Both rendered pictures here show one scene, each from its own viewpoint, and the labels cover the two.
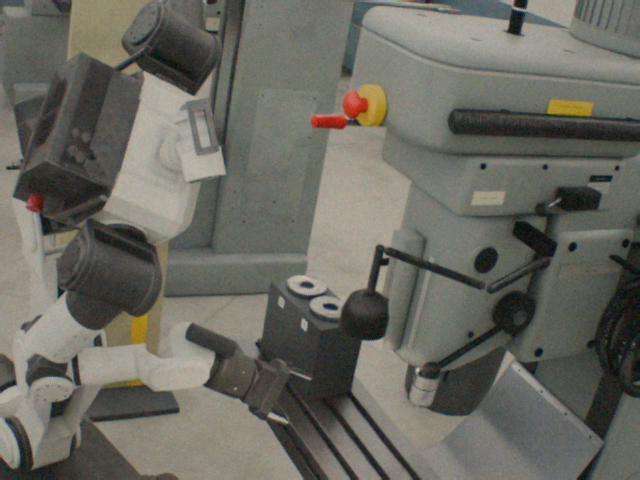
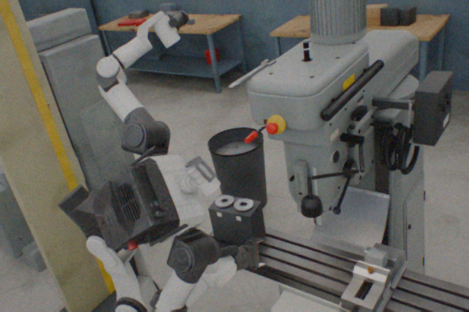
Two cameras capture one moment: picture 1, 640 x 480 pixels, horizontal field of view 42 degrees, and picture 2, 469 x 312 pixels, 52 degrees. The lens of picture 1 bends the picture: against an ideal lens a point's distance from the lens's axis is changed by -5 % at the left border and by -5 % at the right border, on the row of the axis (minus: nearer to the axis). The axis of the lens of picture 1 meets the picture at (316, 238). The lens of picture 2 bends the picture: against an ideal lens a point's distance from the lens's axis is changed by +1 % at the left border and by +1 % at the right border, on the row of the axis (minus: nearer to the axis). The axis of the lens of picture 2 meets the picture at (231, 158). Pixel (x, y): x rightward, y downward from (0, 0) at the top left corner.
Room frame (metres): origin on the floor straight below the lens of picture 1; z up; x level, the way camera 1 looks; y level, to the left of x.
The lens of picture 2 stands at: (0.00, 0.58, 2.42)
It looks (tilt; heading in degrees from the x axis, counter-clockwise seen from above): 29 degrees down; 340
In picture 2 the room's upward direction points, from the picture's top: 10 degrees counter-clockwise
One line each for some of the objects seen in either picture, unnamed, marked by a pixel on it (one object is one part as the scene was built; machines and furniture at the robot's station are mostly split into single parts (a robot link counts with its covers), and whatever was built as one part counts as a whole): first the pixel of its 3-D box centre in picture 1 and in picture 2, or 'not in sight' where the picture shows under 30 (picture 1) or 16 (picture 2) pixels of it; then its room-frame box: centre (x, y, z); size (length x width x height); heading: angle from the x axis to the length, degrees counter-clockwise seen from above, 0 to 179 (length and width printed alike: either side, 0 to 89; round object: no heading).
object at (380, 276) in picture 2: not in sight; (371, 273); (1.09, -0.31, 1.08); 0.12 x 0.06 x 0.04; 29
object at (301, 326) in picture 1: (311, 334); (237, 220); (1.69, -0.03, 1.09); 0.22 x 0.12 x 0.20; 36
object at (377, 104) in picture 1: (370, 105); (276, 124); (1.21, -0.04, 1.76); 0.06 x 0.02 x 0.06; 30
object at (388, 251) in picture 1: (439, 270); (337, 173); (1.09, -0.18, 1.58); 0.17 x 0.01 x 0.01; 67
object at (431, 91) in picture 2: not in sight; (434, 108); (1.18, -0.67, 1.62); 0.20 x 0.09 x 0.21; 120
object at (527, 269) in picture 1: (517, 274); (360, 157); (1.12, -0.29, 1.58); 0.17 x 0.01 x 0.01; 143
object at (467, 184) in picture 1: (504, 159); (316, 111); (1.34, -0.28, 1.68); 0.34 x 0.24 x 0.10; 120
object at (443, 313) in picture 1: (457, 273); (316, 166); (1.32, -0.24, 1.47); 0.21 x 0.19 x 0.32; 30
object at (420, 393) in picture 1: (423, 387); (319, 217); (1.32, -0.24, 1.23); 0.05 x 0.05 x 0.05
